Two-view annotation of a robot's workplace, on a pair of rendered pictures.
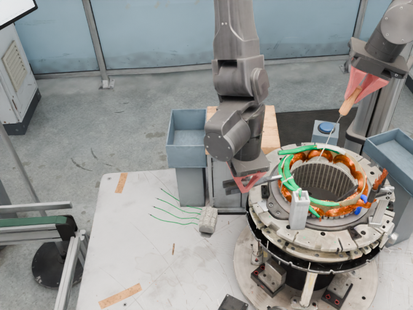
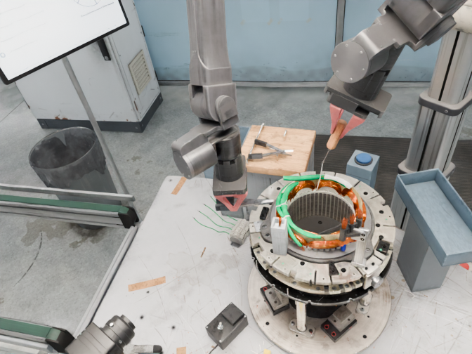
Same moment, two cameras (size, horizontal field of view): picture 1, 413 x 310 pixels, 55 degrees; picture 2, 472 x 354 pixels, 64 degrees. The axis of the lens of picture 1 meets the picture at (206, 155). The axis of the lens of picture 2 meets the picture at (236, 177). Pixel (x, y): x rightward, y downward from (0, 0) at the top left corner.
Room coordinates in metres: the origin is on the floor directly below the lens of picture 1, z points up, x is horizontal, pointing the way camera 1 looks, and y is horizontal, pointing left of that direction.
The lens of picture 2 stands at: (0.03, -0.28, 1.77)
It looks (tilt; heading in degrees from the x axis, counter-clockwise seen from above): 43 degrees down; 21
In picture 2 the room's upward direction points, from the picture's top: 10 degrees counter-clockwise
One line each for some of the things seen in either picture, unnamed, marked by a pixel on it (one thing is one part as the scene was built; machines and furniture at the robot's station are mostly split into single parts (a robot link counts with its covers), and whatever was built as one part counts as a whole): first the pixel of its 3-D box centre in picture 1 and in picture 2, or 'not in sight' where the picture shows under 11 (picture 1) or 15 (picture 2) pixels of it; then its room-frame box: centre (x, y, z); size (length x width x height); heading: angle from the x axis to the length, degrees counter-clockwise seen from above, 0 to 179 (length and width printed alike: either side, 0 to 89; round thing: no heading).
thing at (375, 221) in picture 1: (381, 205); (361, 246); (0.50, -0.34, 1.15); 0.03 x 0.02 x 0.12; 78
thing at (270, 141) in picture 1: (241, 128); (276, 149); (0.88, -0.10, 1.05); 0.20 x 0.19 x 0.02; 86
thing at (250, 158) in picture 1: (246, 143); (228, 165); (0.56, -0.07, 1.28); 0.10 x 0.07 x 0.07; 13
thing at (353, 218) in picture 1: (316, 203); (319, 232); (0.60, -0.25, 1.05); 0.22 x 0.22 x 0.12
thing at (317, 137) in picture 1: (319, 160); (359, 191); (0.88, -0.35, 0.91); 0.07 x 0.07 x 0.25; 71
